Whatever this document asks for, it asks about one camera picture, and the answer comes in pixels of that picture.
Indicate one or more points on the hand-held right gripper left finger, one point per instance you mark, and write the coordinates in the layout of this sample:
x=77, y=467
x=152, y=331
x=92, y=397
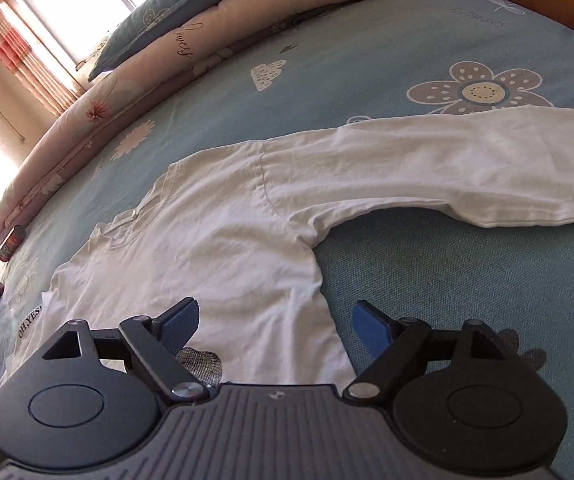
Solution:
x=182, y=322

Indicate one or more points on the white printed long-sleeve shirt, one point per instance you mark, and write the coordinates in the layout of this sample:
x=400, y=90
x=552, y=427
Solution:
x=227, y=240

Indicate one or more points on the orange striped curtain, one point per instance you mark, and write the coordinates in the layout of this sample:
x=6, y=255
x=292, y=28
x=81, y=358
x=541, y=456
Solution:
x=17, y=50

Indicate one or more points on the bright window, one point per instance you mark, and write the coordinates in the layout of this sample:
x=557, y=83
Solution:
x=82, y=0

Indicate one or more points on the red snack can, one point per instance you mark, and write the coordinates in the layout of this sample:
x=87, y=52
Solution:
x=12, y=244

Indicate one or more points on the pink floral folded quilt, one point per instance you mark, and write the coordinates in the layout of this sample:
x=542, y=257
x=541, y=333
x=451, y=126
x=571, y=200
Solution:
x=117, y=110

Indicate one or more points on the blue floral bed sheet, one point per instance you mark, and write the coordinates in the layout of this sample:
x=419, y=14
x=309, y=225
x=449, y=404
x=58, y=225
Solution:
x=417, y=270

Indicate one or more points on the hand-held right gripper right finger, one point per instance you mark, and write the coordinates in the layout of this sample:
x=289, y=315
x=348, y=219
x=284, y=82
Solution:
x=374, y=327

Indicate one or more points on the teal floral pillow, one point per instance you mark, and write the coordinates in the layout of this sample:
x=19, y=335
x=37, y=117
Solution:
x=177, y=5

